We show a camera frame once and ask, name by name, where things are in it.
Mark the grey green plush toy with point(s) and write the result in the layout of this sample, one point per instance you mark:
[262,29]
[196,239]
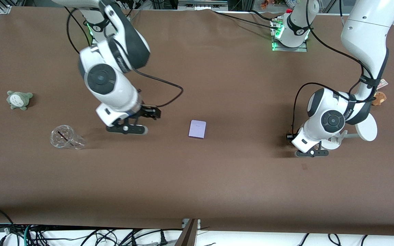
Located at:
[18,99]

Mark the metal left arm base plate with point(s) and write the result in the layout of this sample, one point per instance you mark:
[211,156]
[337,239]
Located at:
[299,49]

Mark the black power plug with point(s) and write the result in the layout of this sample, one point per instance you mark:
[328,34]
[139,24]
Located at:
[163,238]

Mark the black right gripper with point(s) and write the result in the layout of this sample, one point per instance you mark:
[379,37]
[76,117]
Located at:
[148,111]

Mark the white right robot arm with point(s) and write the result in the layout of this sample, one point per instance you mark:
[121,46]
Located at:
[101,78]

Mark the lavender card box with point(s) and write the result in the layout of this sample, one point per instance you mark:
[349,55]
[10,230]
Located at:
[197,129]

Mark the brown table cover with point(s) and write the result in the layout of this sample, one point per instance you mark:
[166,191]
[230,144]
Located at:
[217,188]

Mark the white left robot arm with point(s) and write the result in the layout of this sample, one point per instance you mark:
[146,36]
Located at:
[364,30]

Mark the white round desk stand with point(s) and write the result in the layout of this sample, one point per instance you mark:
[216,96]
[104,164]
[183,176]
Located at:
[368,131]

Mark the grey table post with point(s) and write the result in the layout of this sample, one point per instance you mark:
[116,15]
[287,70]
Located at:
[187,235]

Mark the aluminium frame rail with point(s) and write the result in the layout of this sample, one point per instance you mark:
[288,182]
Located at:
[202,4]

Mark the small brown plush toy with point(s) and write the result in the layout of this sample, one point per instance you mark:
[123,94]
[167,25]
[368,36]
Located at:
[379,98]

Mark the clear plastic cup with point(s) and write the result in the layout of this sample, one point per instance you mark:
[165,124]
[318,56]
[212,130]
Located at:
[63,136]

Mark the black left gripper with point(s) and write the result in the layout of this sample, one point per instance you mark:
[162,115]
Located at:
[289,137]

